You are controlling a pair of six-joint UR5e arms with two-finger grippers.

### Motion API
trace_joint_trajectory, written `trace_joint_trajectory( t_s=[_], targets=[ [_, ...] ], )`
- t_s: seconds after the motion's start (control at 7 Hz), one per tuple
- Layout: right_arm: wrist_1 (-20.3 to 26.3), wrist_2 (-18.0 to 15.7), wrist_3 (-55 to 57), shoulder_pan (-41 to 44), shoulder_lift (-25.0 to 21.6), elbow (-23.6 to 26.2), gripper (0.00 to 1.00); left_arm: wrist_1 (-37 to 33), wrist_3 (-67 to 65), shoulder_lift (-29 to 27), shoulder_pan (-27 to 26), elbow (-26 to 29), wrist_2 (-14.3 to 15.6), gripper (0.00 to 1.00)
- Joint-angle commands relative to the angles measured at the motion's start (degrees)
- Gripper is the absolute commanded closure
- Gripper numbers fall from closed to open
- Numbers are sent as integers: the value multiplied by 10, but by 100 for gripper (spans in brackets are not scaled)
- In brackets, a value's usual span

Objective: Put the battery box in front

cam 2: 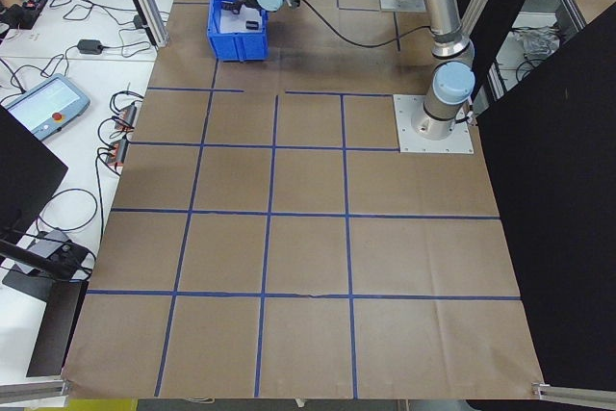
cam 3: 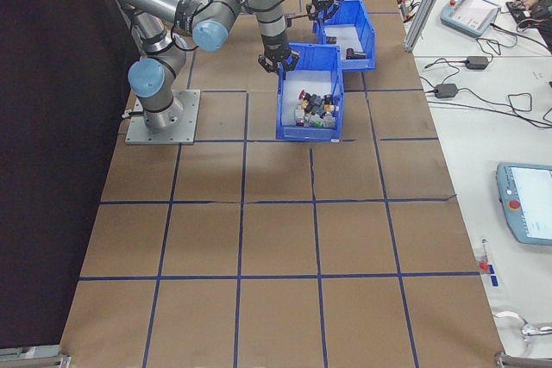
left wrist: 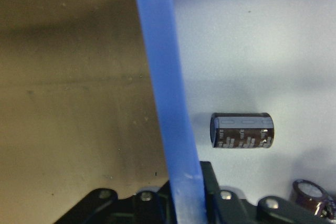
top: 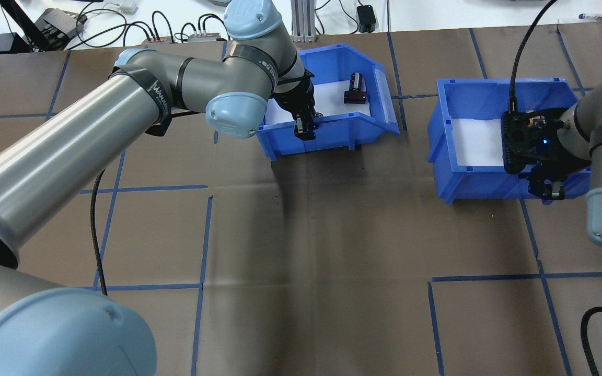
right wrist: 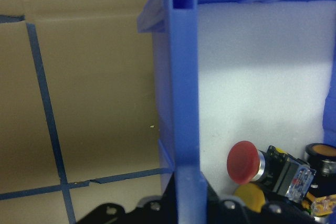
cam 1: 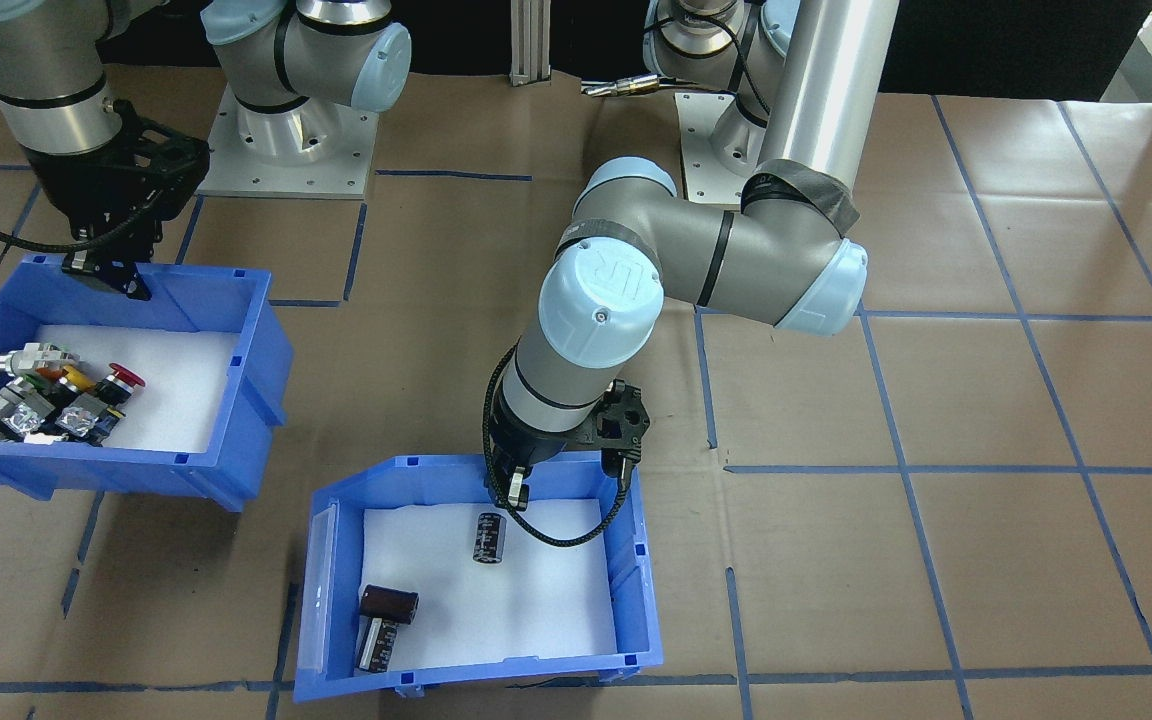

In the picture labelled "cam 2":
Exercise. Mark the blue plastic battery bin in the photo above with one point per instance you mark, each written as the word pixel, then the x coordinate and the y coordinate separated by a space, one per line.
pixel 238 47

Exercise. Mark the black cylindrical battery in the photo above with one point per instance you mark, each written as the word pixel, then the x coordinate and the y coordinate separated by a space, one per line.
pixel 252 24

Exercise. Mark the white foam liner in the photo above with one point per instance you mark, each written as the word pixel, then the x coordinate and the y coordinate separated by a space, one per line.
pixel 236 21

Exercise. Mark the black power adapter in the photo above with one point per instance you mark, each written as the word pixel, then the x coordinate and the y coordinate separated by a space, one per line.
pixel 90 46
pixel 139 22

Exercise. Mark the black orange usb adapter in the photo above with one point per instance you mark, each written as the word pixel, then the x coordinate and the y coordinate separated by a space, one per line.
pixel 119 151
pixel 129 115

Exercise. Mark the grey blue teach pendant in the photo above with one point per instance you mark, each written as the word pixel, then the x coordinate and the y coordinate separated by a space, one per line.
pixel 53 103

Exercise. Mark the black monitor panel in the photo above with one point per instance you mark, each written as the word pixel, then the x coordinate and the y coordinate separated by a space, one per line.
pixel 24 175

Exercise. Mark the grey flat device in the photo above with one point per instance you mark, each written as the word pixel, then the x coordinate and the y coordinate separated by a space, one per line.
pixel 50 243

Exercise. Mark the dark brown board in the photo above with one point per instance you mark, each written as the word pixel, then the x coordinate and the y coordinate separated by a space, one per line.
pixel 55 334

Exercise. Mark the black stand base plate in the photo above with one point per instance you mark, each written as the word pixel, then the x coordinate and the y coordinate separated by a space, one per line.
pixel 24 283

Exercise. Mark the black frame cover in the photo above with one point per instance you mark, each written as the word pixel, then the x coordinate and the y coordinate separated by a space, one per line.
pixel 553 189

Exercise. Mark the aluminium profile rail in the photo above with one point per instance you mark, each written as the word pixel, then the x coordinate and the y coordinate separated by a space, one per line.
pixel 29 389
pixel 577 392

